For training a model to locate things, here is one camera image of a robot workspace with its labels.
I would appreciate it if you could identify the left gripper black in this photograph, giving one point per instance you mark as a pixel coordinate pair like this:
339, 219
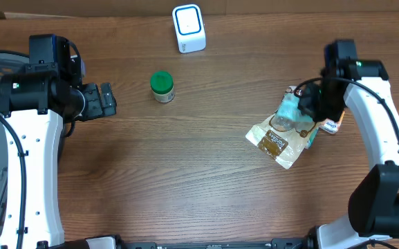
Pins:
95, 102

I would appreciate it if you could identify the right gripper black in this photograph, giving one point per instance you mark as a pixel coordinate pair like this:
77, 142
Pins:
306, 105

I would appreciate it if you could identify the small orange white box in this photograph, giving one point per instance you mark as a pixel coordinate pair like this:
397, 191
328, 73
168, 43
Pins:
332, 127

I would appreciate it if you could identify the teal snack packet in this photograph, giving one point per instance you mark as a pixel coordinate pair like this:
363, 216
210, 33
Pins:
289, 118

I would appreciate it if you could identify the beige brown snack pouch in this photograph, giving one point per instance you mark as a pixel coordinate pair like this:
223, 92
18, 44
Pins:
283, 147

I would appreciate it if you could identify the green capped bottle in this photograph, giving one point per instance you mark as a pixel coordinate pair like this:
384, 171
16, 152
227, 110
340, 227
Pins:
162, 86

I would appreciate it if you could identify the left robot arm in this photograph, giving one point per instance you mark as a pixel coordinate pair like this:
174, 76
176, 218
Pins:
35, 106

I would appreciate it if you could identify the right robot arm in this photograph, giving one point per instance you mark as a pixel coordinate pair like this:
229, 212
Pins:
363, 87

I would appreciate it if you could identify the white barcode scanner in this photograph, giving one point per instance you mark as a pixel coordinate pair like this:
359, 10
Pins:
189, 28

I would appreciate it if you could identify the cardboard strip at table edge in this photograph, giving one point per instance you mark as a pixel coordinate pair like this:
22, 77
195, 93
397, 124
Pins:
132, 8

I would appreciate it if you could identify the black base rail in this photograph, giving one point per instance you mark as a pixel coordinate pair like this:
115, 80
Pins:
216, 245

